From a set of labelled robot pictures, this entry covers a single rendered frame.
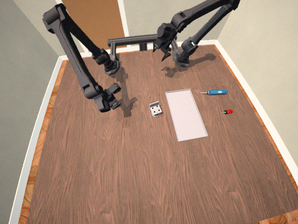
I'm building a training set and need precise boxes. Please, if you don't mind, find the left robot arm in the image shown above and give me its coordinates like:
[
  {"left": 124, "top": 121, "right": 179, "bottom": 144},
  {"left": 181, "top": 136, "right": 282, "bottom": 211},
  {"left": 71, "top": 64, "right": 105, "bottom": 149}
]
[{"left": 155, "top": 0, "right": 240, "bottom": 64}]

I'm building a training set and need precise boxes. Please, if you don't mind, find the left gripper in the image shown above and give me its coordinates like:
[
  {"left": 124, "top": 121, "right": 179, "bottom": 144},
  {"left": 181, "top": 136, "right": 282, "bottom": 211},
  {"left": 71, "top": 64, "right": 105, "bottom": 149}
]
[{"left": 153, "top": 42, "right": 172, "bottom": 61}]

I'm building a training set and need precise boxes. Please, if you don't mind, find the white l-shaped bracket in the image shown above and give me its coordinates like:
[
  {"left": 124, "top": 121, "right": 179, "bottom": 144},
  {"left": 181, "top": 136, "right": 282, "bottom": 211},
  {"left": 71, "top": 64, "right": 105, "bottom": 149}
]
[{"left": 150, "top": 101, "right": 162, "bottom": 115}]

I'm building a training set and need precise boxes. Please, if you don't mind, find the blue electric screwdriver body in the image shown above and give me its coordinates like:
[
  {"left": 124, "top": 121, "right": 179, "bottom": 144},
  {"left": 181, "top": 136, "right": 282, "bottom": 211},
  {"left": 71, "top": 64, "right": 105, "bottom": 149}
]
[{"left": 206, "top": 89, "right": 228, "bottom": 95}]

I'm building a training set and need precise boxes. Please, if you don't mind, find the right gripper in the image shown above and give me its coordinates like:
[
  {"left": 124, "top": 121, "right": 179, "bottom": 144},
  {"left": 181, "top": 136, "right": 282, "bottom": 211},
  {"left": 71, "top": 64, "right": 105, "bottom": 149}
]
[{"left": 109, "top": 99, "right": 121, "bottom": 110}]

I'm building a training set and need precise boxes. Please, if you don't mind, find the white shallow tray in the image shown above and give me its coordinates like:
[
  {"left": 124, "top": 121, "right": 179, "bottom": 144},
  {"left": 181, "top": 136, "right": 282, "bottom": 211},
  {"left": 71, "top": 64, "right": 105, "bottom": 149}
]
[{"left": 165, "top": 89, "right": 208, "bottom": 142}]

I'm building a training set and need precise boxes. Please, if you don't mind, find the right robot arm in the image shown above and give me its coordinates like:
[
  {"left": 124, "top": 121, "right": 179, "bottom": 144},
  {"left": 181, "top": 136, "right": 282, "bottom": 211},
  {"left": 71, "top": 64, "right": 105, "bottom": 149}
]
[{"left": 42, "top": 3, "right": 121, "bottom": 113}]

